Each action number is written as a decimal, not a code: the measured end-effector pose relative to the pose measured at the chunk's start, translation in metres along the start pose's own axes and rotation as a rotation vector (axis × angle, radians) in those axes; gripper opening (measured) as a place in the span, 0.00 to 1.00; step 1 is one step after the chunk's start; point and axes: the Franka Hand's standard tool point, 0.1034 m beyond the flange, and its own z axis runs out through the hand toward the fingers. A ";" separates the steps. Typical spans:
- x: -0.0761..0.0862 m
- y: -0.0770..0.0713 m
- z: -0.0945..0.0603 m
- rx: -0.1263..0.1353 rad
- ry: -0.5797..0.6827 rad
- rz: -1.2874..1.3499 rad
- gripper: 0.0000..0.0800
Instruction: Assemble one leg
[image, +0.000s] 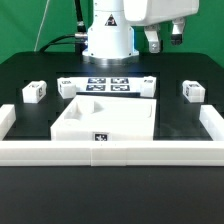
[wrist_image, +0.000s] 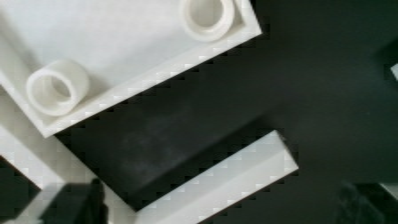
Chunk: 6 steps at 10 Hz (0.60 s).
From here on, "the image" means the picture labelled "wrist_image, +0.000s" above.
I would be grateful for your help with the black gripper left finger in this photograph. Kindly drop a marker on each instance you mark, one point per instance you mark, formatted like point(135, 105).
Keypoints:
point(76, 207)

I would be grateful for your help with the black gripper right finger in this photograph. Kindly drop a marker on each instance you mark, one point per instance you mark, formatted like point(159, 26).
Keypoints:
point(366, 205)

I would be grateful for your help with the white square tabletop part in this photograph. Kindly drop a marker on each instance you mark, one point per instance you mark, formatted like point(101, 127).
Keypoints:
point(136, 40)

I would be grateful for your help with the white U-shaped obstacle fence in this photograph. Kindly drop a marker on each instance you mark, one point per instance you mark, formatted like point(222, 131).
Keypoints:
point(243, 173)

